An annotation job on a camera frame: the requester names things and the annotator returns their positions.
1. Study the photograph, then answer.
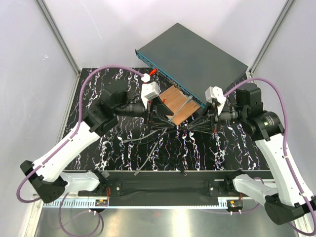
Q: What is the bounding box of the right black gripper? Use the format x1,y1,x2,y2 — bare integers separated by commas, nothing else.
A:
189,101,246,134

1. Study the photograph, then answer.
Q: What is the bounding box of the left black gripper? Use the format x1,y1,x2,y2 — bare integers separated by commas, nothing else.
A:
115,96,175,131

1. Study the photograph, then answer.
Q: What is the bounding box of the grey ethernet cable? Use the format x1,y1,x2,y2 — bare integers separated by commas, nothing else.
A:
123,128,171,145
133,97,194,176

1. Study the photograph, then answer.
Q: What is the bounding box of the red ethernet cable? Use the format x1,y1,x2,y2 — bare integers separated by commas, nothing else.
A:
149,69,166,103

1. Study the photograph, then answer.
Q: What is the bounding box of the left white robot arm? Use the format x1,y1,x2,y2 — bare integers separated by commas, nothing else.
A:
20,92,174,203

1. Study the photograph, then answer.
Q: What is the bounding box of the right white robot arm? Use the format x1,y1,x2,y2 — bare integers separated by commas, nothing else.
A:
187,82,316,225

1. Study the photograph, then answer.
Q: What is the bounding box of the brown wooden board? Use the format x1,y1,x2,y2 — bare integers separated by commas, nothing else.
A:
159,86,200,126

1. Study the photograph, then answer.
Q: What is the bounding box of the black marble pattern mat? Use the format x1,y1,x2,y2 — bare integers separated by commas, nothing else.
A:
50,68,275,171

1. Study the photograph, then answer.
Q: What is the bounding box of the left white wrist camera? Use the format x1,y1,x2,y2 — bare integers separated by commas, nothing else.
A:
141,74,160,108

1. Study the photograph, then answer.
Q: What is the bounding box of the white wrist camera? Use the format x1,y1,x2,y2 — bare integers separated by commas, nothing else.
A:
205,86,226,115
141,74,160,108

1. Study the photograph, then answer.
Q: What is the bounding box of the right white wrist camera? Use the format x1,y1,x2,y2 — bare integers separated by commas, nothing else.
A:
205,86,226,115

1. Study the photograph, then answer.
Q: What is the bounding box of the dark teal network switch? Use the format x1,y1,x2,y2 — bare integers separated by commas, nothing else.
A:
135,23,248,108

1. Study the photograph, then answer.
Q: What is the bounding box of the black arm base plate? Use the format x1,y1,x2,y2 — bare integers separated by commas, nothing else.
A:
79,170,244,199

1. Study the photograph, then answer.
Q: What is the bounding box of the white slotted cable duct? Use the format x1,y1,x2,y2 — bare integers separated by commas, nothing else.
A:
44,197,228,209

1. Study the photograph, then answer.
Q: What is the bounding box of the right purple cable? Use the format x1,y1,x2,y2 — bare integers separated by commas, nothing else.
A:
223,77,316,235

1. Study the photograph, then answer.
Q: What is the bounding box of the purple cable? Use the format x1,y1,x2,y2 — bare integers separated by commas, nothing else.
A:
16,64,149,235
223,77,316,235

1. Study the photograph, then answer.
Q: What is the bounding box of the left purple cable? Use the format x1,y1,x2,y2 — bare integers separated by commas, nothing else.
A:
16,64,149,235

